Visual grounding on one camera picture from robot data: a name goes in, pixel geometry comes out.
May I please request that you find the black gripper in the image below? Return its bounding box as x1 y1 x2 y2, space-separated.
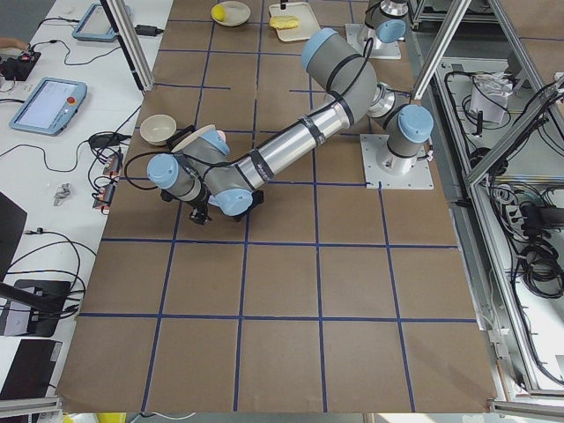
160 188 211 224

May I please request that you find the blue round plate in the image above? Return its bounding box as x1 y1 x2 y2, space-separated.
208 196 219 207

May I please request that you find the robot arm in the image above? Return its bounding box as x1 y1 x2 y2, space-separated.
146 28 385 225
365 0 409 43

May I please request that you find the cream round plate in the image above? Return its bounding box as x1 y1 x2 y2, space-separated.
172 124 216 153

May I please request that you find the white oval plate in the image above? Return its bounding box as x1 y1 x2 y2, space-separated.
213 1 250 27

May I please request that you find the yellow bread roll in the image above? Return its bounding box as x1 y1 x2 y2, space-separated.
269 15 300 30

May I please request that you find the black dish rack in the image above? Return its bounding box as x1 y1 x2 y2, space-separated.
162 126 263 219

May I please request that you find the cream bowl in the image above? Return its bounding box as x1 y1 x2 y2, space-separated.
139 115 177 146

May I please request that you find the near teach pendant tablet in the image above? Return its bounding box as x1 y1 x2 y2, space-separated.
9 77 87 136

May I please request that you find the teach pendant tablet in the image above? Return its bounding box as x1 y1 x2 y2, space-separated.
72 4 116 42
9 77 87 136

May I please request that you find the black power adapter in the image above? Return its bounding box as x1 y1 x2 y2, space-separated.
135 25 163 37

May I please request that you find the yellow lemon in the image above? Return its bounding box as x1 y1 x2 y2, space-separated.
211 4 226 22

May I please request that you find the far teach pendant tablet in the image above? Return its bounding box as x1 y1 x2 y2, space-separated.
72 4 116 42

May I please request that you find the white rectangular tray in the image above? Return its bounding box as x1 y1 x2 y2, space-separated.
268 1 323 43

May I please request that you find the aluminium frame post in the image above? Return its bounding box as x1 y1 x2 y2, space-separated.
100 0 154 92

